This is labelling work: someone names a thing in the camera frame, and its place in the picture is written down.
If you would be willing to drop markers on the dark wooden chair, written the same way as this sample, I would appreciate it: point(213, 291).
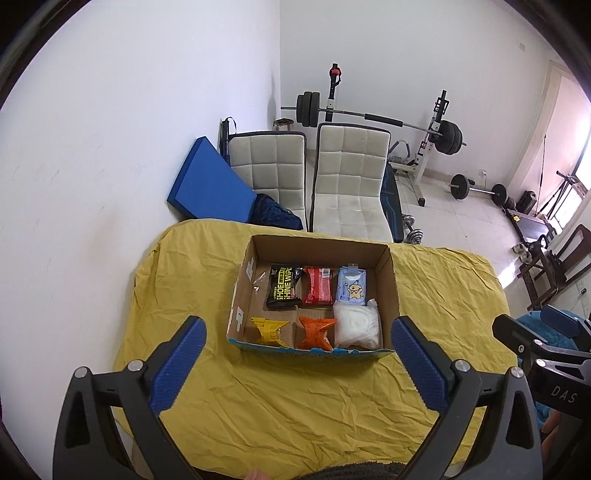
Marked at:
point(548, 273)

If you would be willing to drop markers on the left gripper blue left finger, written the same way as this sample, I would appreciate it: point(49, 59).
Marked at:
point(88, 444)

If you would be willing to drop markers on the white soft pouch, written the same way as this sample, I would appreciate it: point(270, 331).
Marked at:
point(358, 325)

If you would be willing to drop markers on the black fleece garment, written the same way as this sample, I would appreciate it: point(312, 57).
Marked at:
point(358, 471)

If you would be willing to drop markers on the left white padded chair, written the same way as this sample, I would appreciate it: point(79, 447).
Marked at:
point(273, 163)

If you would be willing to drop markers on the blue cartoon tissue pack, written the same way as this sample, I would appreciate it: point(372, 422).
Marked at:
point(352, 285)

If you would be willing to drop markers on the white padded chair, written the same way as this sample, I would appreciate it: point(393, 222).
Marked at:
point(273, 163)
point(349, 171)

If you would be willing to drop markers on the short barbell on floor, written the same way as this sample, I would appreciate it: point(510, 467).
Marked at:
point(461, 187)

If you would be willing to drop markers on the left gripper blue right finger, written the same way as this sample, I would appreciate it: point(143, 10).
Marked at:
point(507, 445)

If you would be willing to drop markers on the black blue weight bench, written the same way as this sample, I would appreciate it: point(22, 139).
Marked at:
point(391, 204)

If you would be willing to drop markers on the black speaker box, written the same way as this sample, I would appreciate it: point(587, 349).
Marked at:
point(527, 202)

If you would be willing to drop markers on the black shoe wipes packet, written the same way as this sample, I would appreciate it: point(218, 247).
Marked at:
point(283, 287)

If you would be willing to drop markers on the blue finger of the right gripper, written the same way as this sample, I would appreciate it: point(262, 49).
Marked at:
point(567, 323)

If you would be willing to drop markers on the red snack packet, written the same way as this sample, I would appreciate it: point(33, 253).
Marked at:
point(319, 290)

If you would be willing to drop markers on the blue foam mat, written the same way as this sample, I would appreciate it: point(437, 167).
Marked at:
point(207, 188)

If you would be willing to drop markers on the yellow snack packet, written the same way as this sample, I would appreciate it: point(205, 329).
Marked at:
point(270, 331)

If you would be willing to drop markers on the person's left hand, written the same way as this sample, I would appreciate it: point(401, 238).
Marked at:
point(257, 475)

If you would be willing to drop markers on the dark blue cloth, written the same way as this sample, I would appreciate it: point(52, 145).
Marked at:
point(267, 212)

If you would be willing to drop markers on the chrome dumbbell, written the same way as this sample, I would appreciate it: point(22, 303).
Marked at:
point(413, 235)

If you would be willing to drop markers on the right white padded chair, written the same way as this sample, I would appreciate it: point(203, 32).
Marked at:
point(349, 171)

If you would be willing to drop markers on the teal blue blanket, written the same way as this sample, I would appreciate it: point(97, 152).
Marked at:
point(532, 320)

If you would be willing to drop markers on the orange sauce packet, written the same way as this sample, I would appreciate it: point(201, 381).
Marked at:
point(316, 333)

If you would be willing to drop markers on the person's right hand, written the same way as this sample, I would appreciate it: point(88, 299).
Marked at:
point(549, 433)

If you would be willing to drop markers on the black tripod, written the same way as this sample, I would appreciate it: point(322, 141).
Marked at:
point(569, 183)

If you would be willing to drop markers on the long barbell with plates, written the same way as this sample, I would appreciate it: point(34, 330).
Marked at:
point(446, 136)

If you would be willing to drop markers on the open cardboard box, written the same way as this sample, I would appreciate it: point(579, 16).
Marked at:
point(252, 287)

